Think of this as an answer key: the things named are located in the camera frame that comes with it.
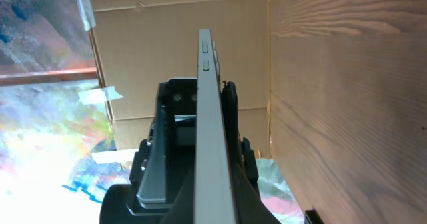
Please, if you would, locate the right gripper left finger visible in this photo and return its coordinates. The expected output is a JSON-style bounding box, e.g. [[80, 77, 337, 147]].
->
[[137, 105, 167, 205]]

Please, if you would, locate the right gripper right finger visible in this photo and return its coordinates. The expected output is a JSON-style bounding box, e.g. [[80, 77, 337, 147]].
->
[[221, 81, 279, 224]]

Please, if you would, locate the colourful painted sheet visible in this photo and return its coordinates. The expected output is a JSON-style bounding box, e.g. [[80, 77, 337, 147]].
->
[[1, 0, 289, 223]]

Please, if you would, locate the brown cardboard box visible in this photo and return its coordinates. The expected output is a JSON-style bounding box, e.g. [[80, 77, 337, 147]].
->
[[90, 0, 270, 157]]

